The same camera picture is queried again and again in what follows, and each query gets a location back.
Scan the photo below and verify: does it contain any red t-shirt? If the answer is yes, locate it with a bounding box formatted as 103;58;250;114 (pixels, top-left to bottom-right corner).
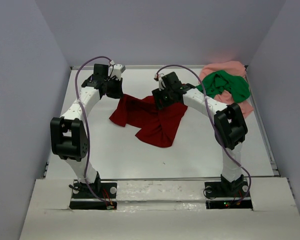
109;94;188;148

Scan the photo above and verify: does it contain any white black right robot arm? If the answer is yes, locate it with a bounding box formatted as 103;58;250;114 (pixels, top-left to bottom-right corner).
152;72;248;196

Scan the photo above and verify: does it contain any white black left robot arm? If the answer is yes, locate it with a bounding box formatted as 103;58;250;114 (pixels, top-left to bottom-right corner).
50;63;126;198

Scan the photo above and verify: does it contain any green t-shirt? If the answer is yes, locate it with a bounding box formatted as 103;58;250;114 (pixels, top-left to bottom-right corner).
202;70;251;103

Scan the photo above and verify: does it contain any pink t-shirt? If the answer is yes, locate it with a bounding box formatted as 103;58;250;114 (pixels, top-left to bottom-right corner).
199;60;254;118

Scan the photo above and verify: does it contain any white front cover board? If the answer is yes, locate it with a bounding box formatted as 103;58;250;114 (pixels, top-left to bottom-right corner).
20;177;300;240

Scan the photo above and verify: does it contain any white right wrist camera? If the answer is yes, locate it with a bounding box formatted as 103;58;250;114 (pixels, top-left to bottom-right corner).
154;73;166;91

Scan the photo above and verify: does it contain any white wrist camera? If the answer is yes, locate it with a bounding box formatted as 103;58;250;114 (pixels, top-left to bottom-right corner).
109;64;126;81
154;73;166;91

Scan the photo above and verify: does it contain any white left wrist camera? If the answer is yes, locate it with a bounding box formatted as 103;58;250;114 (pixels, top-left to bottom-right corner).
109;64;126;81

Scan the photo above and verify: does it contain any aluminium right table rail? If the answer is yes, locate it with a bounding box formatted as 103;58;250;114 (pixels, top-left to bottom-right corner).
244;66;281;177

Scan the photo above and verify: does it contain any aluminium table rail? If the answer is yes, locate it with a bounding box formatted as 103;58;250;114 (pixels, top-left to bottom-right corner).
41;161;49;179
244;66;281;177

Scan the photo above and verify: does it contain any aluminium left table rail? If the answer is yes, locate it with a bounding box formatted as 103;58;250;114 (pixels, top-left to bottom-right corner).
41;161;49;179

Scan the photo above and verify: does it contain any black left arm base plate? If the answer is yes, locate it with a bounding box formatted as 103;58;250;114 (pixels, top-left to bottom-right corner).
69;180;118;211

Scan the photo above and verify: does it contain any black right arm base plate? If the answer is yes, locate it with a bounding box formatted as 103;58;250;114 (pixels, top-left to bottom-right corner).
202;180;253;210

